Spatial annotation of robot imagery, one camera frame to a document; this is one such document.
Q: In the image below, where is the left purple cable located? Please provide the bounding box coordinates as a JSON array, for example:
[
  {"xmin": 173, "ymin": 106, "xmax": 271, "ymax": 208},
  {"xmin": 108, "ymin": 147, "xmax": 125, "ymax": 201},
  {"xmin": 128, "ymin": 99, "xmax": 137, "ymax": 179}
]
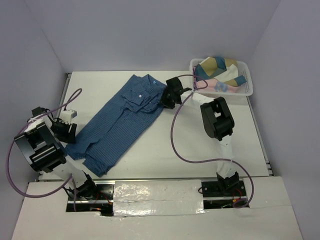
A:
[{"xmin": 5, "ymin": 87, "xmax": 83, "ymax": 212}]

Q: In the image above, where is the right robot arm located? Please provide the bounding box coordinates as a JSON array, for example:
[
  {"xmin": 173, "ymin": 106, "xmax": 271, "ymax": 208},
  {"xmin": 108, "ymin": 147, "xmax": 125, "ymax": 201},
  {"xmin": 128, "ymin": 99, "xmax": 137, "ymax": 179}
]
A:
[{"xmin": 160, "ymin": 76, "xmax": 235, "ymax": 164}]

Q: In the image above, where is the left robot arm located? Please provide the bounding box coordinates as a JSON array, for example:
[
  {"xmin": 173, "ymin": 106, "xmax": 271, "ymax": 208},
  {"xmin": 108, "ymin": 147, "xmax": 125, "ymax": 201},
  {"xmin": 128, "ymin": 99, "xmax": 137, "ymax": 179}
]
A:
[{"xmin": 14, "ymin": 106, "xmax": 98, "ymax": 200}]

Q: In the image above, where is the purple cable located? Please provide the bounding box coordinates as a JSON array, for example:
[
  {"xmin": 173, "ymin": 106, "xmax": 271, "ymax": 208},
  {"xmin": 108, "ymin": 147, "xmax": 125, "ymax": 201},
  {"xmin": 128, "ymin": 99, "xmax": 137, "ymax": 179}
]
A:
[
  {"xmin": 5, "ymin": 87, "xmax": 83, "ymax": 212},
  {"xmin": 170, "ymin": 74, "xmax": 255, "ymax": 209}
]

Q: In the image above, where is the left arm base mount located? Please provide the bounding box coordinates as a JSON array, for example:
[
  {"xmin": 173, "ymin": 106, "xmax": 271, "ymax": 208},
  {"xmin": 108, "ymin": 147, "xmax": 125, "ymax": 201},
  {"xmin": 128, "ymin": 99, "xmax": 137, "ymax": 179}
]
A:
[{"xmin": 66, "ymin": 181, "xmax": 115, "ymax": 217}]

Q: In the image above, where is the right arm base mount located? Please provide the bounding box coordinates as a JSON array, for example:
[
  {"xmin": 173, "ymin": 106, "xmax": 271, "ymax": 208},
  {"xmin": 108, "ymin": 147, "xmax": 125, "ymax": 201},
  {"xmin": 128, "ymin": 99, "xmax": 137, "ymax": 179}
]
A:
[{"xmin": 198, "ymin": 180, "xmax": 248, "ymax": 210}]

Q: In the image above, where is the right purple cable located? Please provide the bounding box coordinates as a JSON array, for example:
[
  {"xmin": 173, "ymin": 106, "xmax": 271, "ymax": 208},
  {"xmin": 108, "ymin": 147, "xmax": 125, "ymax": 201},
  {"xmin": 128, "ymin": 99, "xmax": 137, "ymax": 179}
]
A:
[{"xmin": 170, "ymin": 74, "xmax": 255, "ymax": 209}]

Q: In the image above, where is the white plastic laundry basket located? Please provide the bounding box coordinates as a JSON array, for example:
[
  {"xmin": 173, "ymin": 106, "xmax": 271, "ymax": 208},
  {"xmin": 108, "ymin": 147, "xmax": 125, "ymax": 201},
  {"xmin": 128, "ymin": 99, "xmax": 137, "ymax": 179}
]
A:
[{"xmin": 189, "ymin": 56, "xmax": 253, "ymax": 97}]

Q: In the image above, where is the pink shirt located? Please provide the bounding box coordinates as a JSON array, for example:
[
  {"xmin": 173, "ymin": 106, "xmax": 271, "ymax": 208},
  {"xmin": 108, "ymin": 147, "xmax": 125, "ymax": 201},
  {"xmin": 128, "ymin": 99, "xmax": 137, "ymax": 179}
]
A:
[{"xmin": 193, "ymin": 64, "xmax": 247, "ymax": 93}]

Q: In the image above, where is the teal tan patterned shirt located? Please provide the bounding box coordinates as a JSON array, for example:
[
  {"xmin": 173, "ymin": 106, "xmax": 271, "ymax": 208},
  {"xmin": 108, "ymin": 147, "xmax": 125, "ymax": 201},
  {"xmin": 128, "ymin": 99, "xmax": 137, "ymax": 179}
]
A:
[{"xmin": 193, "ymin": 57, "xmax": 247, "ymax": 87}]

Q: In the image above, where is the blue checked long sleeve shirt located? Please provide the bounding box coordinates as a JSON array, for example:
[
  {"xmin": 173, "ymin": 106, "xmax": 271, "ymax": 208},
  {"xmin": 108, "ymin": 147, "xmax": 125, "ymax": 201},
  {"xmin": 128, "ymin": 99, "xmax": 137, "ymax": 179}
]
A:
[{"xmin": 65, "ymin": 74, "xmax": 166, "ymax": 177}]

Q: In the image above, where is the silver foil tape panel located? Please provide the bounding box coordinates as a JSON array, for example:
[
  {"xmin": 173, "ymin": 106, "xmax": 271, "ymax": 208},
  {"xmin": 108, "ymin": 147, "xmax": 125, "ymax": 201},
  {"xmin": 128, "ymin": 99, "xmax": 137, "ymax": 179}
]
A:
[{"xmin": 113, "ymin": 179, "xmax": 205, "ymax": 217}]

